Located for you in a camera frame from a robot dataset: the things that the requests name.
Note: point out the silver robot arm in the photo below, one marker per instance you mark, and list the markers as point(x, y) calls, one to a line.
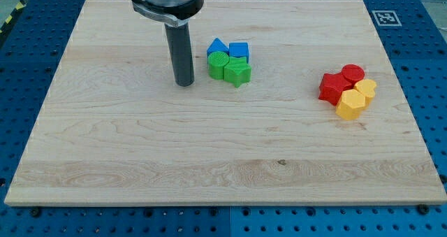
point(174, 13)

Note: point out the green star block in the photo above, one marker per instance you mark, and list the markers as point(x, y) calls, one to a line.
point(237, 71)

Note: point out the green cylinder block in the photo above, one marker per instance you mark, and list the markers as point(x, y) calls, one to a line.
point(216, 64)

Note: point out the blue cube block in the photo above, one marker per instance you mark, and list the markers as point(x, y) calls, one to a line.
point(239, 49)

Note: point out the blue triangle block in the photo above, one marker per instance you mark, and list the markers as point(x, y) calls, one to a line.
point(217, 45)

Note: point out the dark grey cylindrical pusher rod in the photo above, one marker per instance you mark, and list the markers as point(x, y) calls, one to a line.
point(179, 44)

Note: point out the red star block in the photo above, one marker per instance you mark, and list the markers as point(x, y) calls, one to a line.
point(332, 86)

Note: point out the yellow hexagon block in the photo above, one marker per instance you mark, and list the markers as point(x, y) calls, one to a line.
point(350, 105)

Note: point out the red cylinder block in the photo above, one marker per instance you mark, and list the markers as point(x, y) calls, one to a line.
point(353, 73)

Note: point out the yellow heart block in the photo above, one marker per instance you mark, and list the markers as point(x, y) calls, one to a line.
point(367, 88)

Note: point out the white fiducial marker tag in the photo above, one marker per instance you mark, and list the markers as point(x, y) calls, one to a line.
point(386, 18)

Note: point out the black bolt front left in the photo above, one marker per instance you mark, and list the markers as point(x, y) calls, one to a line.
point(35, 212)

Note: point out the black bolt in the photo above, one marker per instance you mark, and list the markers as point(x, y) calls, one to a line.
point(423, 209)
point(35, 212)

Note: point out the black bolt front right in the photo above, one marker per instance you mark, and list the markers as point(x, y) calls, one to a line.
point(423, 209)

